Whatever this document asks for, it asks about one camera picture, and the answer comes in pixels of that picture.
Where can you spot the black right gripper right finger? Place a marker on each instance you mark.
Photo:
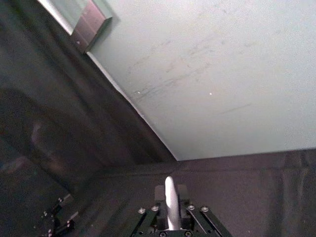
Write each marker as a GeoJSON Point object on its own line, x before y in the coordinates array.
{"type": "Point", "coordinates": [197, 218]}

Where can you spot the plain pale wall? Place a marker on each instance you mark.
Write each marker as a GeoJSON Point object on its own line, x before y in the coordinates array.
{"type": "Point", "coordinates": [209, 74]}

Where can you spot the black table cloth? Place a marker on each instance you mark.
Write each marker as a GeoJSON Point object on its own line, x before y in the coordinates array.
{"type": "Point", "coordinates": [61, 118]}

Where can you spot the small white plastic piece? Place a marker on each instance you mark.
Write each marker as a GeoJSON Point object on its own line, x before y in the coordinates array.
{"type": "Point", "coordinates": [172, 202]}

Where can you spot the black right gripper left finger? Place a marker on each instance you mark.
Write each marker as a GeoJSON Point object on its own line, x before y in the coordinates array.
{"type": "Point", "coordinates": [148, 219]}

